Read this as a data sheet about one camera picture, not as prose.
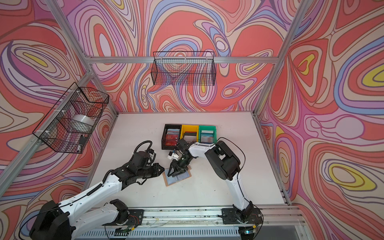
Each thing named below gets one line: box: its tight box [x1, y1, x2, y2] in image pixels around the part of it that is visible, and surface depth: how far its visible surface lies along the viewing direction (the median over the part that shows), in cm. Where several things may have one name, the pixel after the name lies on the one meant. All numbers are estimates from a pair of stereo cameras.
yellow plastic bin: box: [180, 124, 199, 142], surface depth 103 cm
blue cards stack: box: [200, 130, 214, 144], surface depth 103 cm
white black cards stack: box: [183, 131, 197, 143], surface depth 106 cm
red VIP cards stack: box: [165, 128, 180, 146], surface depth 104 cm
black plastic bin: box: [161, 124, 182, 150], surface depth 103 cm
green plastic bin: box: [198, 125, 217, 144], surface depth 103 cm
